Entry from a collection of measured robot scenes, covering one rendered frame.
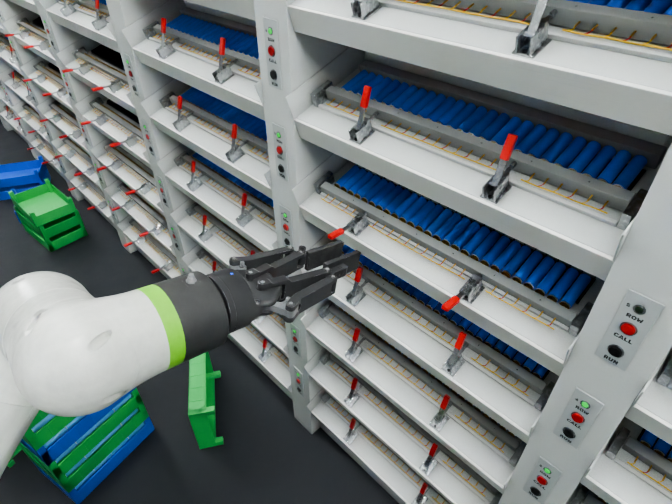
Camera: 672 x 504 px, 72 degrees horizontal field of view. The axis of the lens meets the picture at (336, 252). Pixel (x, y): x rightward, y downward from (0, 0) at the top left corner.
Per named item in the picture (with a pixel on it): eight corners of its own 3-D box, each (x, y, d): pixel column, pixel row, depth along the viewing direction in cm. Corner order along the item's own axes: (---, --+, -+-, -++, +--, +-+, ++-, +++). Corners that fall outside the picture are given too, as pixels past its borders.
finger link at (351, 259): (323, 262, 64) (327, 265, 64) (357, 249, 69) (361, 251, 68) (320, 280, 66) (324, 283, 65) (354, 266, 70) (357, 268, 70)
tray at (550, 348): (560, 377, 72) (569, 350, 65) (304, 219, 107) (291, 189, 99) (623, 288, 79) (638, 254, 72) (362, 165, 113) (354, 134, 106)
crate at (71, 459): (58, 480, 133) (48, 466, 128) (18, 445, 141) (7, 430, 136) (143, 402, 153) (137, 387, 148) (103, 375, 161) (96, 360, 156)
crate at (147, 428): (78, 505, 143) (68, 493, 138) (39, 471, 151) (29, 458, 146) (155, 429, 163) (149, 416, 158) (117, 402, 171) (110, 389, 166)
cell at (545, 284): (558, 259, 77) (536, 286, 75) (568, 266, 77) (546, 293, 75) (554, 264, 79) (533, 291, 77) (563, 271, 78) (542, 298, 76)
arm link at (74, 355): (48, 462, 40) (13, 347, 36) (12, 401, 48) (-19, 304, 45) (197, 387, 49) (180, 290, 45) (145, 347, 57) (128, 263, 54)
